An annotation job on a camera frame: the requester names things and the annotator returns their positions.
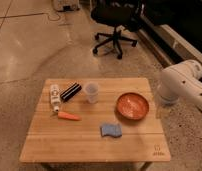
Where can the translucent white cup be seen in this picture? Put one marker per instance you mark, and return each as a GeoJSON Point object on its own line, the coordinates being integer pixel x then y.
{"type": "Point", "coordinates": [91, 90]}

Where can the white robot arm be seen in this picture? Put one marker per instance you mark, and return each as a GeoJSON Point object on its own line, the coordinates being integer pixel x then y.
{"type": "Point", "coordinates": [181, 80]}

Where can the orange ceramic bowl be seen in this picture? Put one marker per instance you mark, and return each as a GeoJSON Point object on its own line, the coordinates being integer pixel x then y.
{"type": "Point", "coordinates": [132, 106]}

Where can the black rectangular box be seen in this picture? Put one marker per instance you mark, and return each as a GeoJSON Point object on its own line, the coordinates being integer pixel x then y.
{"type": "Point", "coordinates": [70, 92]}

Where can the wooden table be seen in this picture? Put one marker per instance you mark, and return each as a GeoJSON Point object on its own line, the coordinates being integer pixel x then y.
{"type": "Point", "coordinates": [53, 140]}

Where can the blue sponge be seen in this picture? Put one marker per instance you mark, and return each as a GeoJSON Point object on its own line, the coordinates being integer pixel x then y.
{"type": "Point", "coordinates": [112, 130]}

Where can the white tube bottle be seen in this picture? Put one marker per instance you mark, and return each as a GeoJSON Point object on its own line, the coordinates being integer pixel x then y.
{"type": "Point", "coordinates": [55, 97]}

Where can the orange carrot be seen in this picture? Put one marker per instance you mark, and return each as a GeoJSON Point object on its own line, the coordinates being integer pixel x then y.
{"type": "Point", "coordinates": [65, 115]}

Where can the black office chair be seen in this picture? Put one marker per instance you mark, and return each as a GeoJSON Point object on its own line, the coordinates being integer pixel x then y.
{"type": "Point", "coordinates": [117, 13]}

